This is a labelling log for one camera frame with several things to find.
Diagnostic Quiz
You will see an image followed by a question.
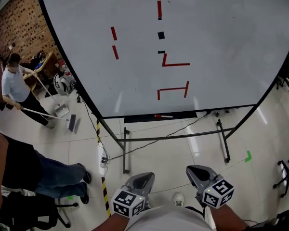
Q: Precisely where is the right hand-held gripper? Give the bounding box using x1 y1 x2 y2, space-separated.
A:
186 165 235 209

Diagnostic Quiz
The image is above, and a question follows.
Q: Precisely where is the white power strip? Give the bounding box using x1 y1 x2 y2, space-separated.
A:
99 150 109 169

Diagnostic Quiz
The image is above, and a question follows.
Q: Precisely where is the person's left forearm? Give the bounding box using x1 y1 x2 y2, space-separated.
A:
92 209 136 231

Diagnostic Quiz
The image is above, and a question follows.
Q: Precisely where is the person's white shirt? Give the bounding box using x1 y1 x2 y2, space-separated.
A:
127 205 214 231

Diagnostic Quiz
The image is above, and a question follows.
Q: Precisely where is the white black helmet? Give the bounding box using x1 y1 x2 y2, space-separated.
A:
53 72 76 96

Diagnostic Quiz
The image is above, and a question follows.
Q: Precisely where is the wooden desk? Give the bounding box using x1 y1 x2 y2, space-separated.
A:
21 51 56 91

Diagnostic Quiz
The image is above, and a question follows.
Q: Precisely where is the black whiteboard tray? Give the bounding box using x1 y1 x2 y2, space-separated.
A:
123 111 198 124

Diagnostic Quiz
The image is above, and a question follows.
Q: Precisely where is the black metal whiteboard stand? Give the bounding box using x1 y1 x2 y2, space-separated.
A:
95 104 261 175

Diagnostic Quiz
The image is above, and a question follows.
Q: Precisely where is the group of red tape strips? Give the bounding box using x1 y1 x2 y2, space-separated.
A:
69 0 191 101

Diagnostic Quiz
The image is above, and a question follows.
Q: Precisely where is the large white whiteboard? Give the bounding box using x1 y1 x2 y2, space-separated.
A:
35 0 289 120

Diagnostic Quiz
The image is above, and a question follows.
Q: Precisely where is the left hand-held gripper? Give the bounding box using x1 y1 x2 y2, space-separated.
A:
112 172 156 218

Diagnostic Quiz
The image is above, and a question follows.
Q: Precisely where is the person's white shoe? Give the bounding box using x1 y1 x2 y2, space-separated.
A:
173 192 185 207

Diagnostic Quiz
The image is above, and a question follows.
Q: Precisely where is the black power cable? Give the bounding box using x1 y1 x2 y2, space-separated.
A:
77 94 209 161

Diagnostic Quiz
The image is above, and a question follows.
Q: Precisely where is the white-handled broom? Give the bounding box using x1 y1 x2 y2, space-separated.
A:
22 107 78 133

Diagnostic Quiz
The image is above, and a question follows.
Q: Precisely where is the yellow black hazard strip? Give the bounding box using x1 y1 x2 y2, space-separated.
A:
96 119 102 143
101 176 112 218

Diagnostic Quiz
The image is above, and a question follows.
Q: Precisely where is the person's right forearm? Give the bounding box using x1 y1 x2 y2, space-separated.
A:
206 202 250 231

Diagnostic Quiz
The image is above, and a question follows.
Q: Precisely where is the grey long-handled dustpan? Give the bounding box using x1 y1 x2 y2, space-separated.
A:
34 73 70 118

